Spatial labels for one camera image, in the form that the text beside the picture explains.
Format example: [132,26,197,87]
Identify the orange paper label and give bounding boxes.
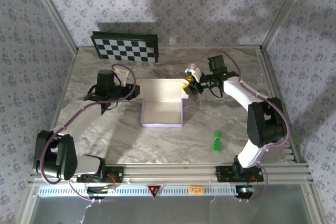
[188,185,205,195]

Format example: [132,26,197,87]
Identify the black controller board with lights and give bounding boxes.
[235,185,257,200]

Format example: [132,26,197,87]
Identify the white and lavender paper box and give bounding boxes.
[136,78,189,128]

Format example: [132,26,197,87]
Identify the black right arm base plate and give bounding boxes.
[215,165,265,183]

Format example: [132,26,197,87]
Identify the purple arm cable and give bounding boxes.
[198,49,292,204]
[38,63,137,204]

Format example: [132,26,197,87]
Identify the aluminium corner post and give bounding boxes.
[259,0,313,51]
[25,0,79,53]

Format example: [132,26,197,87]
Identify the grey metal lower tray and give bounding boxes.
[20,182,329,224]

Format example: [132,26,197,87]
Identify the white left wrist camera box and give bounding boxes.
[113,66,131,86]

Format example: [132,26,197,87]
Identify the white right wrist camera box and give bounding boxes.
[184,62,203,77]

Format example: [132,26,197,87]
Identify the white slotted cable duct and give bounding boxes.
[38,186,238,197]

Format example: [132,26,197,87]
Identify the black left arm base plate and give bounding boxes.
[76,166,124,183]

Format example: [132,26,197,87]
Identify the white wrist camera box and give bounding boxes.
[113,66,131,86]
[184,62,203,77]

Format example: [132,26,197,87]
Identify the black and white checkerboard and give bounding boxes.
[90,31,160,64]

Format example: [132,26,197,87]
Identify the aluminium left side rail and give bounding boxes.
[39,49,79,164]

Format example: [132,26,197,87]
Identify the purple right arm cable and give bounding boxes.
[198,49,292,204]

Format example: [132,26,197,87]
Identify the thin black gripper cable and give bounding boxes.
[209,87,224,99]

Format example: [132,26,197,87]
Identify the aluminium right corner post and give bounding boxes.
[259,0,313,51]

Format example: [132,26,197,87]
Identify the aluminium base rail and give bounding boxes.
[28,163,314,185]

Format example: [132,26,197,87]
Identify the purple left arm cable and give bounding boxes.
[38,63,137,204]

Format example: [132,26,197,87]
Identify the aluminium left corner post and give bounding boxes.
[25,0,79,53]

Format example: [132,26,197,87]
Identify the red triangle sticker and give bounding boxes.
[146,185,162,199]

